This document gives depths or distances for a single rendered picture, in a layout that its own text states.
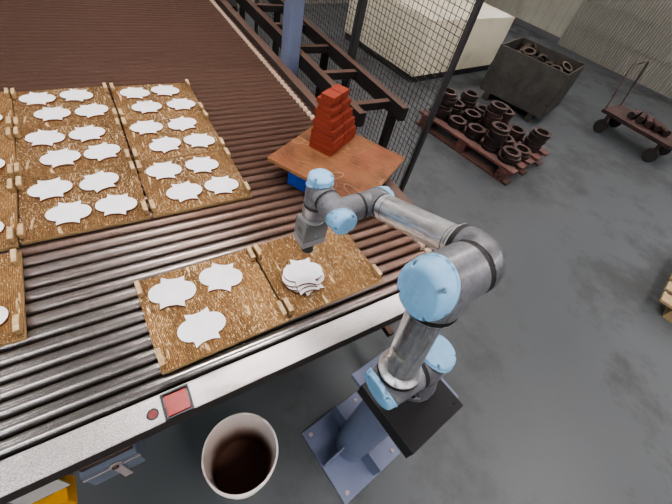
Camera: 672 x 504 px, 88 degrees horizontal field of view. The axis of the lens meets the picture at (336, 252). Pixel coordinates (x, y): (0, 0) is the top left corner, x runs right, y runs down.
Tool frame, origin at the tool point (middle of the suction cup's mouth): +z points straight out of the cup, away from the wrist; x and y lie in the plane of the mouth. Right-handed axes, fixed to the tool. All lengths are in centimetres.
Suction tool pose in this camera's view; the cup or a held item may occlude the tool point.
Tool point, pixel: (307, 248)
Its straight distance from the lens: 120.4
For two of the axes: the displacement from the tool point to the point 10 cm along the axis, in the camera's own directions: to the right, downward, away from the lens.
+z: -1.9, 6.4, 7.5
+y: -8.4, 3.0, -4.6
